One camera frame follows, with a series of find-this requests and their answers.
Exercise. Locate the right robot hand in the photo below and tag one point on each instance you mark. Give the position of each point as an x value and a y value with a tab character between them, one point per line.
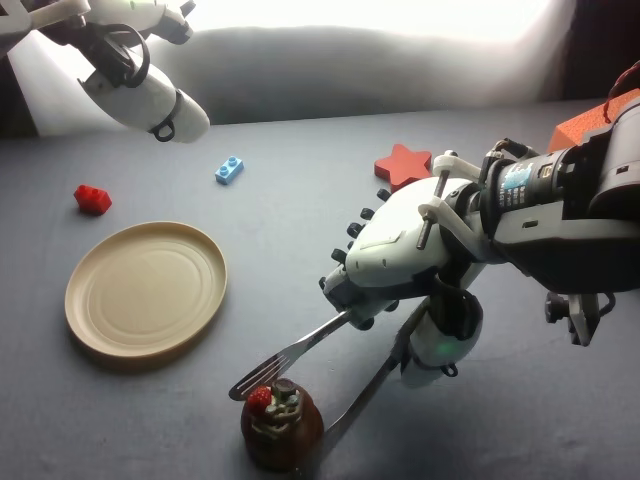
395	235

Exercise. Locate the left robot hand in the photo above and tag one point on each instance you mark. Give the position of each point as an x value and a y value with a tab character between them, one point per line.
150	100

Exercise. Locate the chocolate toy cake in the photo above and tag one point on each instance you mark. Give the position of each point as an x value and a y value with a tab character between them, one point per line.
282	435

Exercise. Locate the beige round plate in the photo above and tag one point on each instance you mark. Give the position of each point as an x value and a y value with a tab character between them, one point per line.
147	295

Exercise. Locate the red star block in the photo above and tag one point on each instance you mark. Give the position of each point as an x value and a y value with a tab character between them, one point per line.
402	165

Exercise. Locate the light blue toy brick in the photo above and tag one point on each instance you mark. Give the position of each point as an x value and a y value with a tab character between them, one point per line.
230	171

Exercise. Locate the red toy brick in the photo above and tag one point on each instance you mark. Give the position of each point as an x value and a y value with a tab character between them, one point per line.
93	200

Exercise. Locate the orange foam block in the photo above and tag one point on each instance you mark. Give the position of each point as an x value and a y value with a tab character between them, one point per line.
580	127

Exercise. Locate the grey table cloth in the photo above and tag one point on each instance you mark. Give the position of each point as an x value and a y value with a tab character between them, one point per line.
200	425

